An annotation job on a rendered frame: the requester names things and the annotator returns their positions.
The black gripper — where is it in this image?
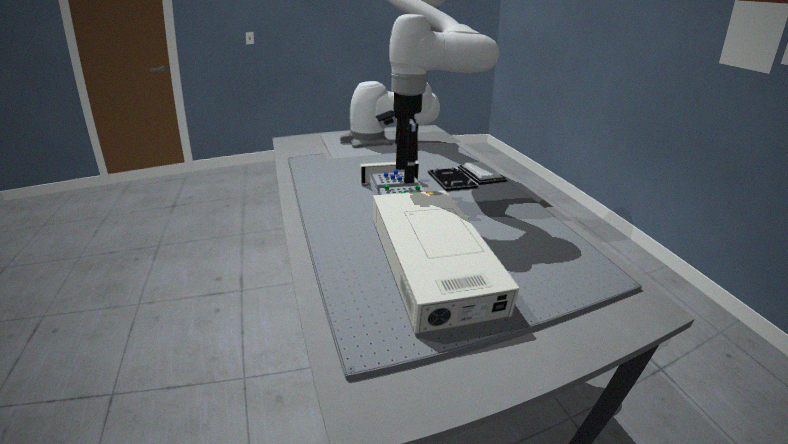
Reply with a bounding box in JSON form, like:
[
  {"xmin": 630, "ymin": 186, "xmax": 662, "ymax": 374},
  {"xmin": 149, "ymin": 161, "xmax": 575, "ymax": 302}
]
[{"xmin": 393, "ymin": 93, "xmax": 422, "ymax": 183}]

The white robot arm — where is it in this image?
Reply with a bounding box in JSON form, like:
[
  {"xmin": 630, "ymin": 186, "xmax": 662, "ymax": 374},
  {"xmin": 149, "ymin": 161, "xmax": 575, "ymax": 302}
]
[{"xmin": 340, "ymin": 0, "xmax": 499, "ymax": 148}]

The black rectangular frame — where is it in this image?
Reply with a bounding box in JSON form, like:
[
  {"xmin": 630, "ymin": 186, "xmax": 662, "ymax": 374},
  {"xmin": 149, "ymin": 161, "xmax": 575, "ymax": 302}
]
[{"xmin": 458, "ymin": 165, "xmax": 507, "ymax": 185}]

